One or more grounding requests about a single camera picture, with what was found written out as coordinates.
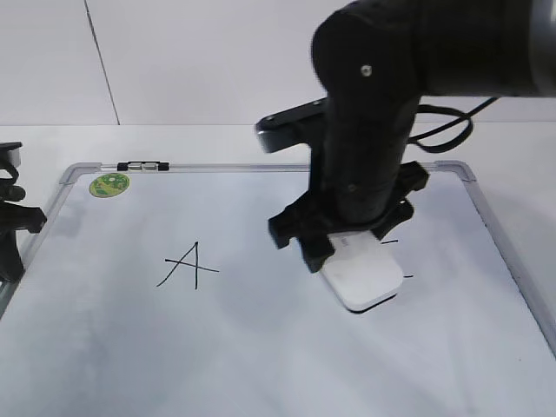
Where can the white board eraser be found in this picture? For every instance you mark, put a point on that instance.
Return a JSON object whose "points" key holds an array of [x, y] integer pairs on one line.
{"points": [[362, 272]]}

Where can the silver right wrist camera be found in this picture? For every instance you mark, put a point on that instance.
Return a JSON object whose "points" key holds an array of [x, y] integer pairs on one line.
{"points": [[304, 124]]}

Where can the round green sticker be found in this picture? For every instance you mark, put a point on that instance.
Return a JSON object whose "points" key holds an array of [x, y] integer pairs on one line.
{"points": [[109, 185]]}

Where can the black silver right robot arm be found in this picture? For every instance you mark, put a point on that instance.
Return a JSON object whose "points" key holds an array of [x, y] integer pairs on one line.
{"points": [[376, 60]]}

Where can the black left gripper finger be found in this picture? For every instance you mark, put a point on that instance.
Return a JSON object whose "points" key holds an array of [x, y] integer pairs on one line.
{"points": [[11, 263]]}

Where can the white board with grey frame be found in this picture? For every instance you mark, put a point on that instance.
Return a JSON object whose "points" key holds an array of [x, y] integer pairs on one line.
{"points": [[171, 299]]}

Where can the black silver board hanger clip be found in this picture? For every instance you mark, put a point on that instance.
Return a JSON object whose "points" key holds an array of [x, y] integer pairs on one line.
{"points": [[143, 166]]}

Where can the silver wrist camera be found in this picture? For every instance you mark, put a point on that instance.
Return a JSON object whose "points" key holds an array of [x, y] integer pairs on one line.
{"points": [[10, 153], [304, 124]]}

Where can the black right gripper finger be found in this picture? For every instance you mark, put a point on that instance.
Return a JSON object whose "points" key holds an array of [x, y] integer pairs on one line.
{"points": [[315, 250]]}

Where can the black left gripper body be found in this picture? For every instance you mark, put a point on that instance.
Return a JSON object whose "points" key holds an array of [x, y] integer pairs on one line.
{"points": [[14, 216]]}

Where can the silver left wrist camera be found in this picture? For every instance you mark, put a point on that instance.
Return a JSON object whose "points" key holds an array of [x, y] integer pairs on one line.
{"points": [[10, 153]]}

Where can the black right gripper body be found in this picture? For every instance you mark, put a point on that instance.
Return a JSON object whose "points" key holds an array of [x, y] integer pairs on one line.
{"points": [[357, 180]]}

